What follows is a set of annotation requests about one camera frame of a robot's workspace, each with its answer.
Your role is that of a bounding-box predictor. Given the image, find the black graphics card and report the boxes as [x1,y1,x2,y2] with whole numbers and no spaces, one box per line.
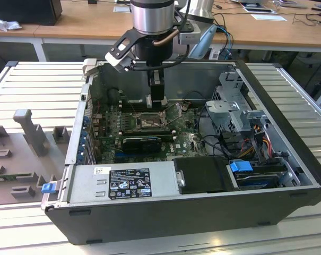
[98,135,163,154]

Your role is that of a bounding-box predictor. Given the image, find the wooden desk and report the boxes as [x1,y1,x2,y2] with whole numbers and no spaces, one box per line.
[0,0,321,62]

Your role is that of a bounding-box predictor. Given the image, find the metal drive cage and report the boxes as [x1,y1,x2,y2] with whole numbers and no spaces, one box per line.
[204,71,272,133]

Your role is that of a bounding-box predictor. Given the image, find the green motherboard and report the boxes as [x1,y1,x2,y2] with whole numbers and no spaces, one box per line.
[90,98,212,164]

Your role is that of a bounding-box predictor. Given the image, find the crumpled white paper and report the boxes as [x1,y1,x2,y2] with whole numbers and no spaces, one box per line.
[0,14,23,32]

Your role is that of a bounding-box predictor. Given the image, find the coloured power wire bundle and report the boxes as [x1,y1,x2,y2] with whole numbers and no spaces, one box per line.
[238,124,274,160]

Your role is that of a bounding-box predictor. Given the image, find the RAM slot white latches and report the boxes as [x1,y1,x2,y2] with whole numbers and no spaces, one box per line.
[119,130,176,134]
[119,136,176,141]
[119,105,168,109]
[119,99,168,104]

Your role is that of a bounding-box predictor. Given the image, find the hard disk drive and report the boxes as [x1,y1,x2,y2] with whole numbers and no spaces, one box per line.
[236,172,282,191]

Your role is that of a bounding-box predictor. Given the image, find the grey parts rack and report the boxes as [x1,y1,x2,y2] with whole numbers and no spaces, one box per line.
[0,108,72,207]

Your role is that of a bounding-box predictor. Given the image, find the blue disk carrier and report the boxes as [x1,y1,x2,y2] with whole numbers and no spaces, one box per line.
[228,160,254,184]

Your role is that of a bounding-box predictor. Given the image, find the black internal cable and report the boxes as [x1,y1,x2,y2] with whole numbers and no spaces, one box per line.
[196,105,230,160]

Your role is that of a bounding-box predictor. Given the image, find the brown cable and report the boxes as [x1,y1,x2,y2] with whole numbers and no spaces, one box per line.
[152,28,181,49]

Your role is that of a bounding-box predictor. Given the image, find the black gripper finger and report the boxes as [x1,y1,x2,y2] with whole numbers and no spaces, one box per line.
[148,71,166,109]

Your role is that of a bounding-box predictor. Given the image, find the black fan cable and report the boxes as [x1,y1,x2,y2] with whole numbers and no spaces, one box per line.
[183,90,206,104]

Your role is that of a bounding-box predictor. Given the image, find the blue release latch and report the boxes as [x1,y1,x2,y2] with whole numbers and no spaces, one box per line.
[41,183,56,194]

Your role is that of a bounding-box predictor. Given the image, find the pale blue teach pendant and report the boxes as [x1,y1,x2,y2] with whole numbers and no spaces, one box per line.
[188,24,218,60]

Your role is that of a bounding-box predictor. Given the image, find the black computer tower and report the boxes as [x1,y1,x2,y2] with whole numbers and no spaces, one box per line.
[0,0,63,26]

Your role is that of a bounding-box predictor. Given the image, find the dark open PC case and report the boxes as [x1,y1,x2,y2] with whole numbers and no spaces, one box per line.
[40,58,321,245]

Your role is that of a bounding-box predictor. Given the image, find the grey power supply unit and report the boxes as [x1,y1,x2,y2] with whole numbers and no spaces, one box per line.
[67,160,186,204]

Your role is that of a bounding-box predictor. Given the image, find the blue desk cable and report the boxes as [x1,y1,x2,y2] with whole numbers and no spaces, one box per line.
[218,25,235,55]

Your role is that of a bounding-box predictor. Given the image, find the CPU socket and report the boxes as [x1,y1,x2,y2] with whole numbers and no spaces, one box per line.
[135,112,168,130]

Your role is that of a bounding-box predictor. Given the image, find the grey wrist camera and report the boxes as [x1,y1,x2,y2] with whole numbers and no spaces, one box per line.
[177,22,202,46]

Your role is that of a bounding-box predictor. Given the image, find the pale grey case latch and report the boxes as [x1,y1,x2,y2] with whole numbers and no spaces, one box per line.
[82,58,105,80]

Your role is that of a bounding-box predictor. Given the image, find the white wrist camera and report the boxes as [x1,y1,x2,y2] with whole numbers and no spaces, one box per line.
[104,29,140,73]

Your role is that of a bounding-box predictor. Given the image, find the black camera cable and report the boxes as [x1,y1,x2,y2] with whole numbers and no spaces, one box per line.
[128,44,192,72]

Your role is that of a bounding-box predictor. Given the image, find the black plastic shroud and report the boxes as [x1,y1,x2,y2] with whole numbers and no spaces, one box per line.
[172,156,240,194]

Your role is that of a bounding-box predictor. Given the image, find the black desk cable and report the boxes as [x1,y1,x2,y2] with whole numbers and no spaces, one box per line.
[212,4,236,59]

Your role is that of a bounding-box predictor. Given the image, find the dark printed booklet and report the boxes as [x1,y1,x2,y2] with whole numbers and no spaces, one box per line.
[242,7,275,13]

